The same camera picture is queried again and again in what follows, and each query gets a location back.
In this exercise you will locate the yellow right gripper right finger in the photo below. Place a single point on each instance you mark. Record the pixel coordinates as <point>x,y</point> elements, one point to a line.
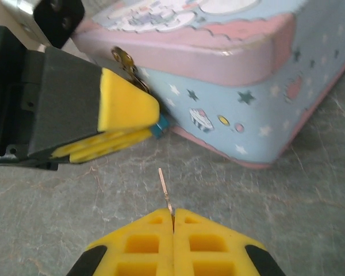
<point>207,256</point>

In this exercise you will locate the brass hasp latch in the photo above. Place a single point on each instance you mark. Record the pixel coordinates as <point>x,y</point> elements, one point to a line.
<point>126,60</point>

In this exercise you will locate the small teal padlock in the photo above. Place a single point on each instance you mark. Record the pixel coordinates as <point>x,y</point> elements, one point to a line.
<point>161,129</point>

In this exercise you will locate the pastel cartoon tin box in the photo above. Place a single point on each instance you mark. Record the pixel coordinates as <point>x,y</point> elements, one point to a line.
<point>233,72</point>

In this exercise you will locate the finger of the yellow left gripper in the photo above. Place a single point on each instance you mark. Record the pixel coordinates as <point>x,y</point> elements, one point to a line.
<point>123,103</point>
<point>103,145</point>

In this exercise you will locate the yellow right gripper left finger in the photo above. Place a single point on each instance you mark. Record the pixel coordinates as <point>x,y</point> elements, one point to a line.
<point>143,256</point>

